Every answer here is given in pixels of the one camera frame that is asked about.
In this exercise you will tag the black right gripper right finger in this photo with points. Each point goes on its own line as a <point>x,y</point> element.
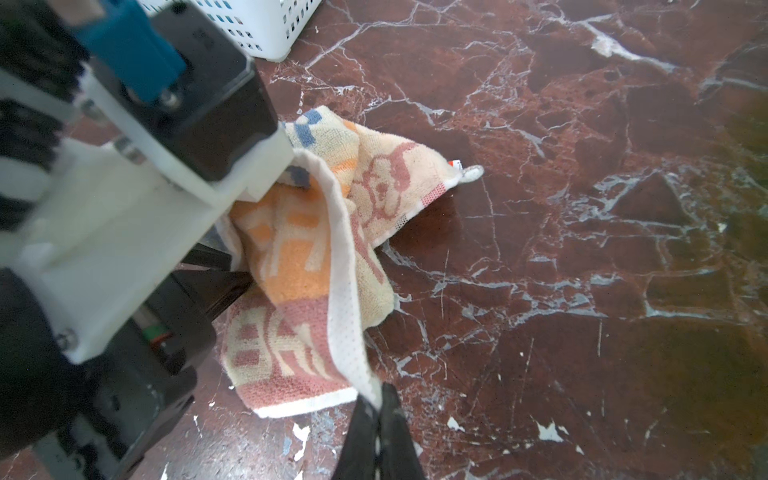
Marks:
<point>398,459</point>

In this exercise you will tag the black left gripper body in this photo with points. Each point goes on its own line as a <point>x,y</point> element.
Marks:
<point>98,419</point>

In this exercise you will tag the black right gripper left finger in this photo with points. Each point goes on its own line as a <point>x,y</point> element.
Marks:
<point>358,458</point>

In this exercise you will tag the beige towel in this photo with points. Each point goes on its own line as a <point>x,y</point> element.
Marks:
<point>294,343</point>

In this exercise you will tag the white plastic perforated basket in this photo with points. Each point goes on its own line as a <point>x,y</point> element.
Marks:
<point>261,29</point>

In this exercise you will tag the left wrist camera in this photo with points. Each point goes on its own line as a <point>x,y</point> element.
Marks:
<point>128,130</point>

